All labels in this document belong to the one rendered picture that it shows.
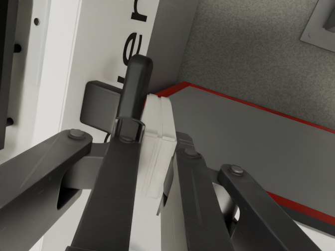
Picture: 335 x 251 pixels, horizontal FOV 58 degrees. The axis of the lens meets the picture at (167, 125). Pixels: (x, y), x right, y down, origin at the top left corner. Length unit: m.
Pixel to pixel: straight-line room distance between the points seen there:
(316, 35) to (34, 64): 0.90
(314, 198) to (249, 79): 0.67
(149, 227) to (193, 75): 0.78
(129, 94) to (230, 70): 0.91
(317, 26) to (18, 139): 0.92
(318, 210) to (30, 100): 0.36
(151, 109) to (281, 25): 0.94
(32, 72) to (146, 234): 0.23
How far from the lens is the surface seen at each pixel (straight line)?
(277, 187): 0.45
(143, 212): 0.39
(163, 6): 0.72
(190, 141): 0.15
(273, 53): 1.07
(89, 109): 0.19
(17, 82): 0.32
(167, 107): 0.17
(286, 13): 1.08
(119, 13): 0.21
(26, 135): 0.33
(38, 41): 0.29
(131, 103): 0.17
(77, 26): 0.17
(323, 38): 1.07
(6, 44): 0.28
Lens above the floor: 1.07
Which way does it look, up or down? 68 degrees down
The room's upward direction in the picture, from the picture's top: 129 degrees counter-clockwise
